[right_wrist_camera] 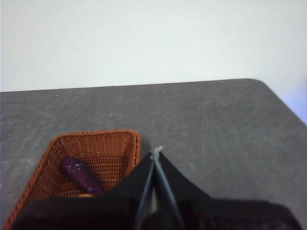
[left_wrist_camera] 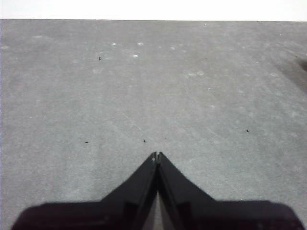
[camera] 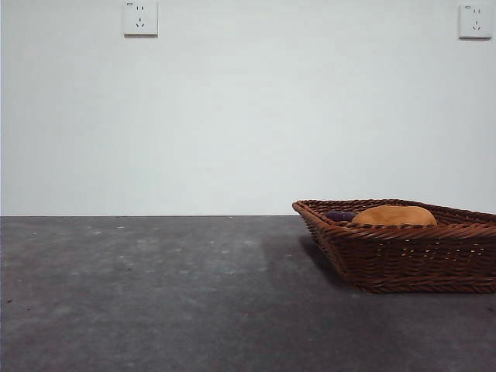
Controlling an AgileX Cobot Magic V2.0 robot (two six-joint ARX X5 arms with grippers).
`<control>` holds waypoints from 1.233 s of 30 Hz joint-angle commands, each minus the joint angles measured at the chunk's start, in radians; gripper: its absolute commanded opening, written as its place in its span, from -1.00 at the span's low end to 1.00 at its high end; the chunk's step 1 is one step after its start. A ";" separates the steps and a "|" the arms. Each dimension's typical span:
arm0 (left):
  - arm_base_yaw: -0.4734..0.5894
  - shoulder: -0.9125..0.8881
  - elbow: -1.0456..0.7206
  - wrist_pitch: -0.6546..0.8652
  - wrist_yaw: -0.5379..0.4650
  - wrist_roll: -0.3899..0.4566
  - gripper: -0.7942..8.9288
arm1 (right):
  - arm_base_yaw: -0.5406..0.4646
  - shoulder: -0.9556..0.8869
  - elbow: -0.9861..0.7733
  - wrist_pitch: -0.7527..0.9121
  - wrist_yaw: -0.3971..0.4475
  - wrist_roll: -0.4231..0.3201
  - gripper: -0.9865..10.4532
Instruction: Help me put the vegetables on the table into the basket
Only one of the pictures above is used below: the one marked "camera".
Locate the purple eggplant with green stem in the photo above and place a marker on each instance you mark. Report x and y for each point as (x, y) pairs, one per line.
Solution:
(339, 216)

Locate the tan potato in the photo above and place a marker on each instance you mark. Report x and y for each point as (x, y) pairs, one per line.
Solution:
(395, 215)

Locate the brown woven wicker basket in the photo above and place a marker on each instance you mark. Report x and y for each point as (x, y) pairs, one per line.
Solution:
(407, 259)

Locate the white wall socket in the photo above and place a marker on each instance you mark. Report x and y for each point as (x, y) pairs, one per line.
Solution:
(472, 21)
(140, 18)

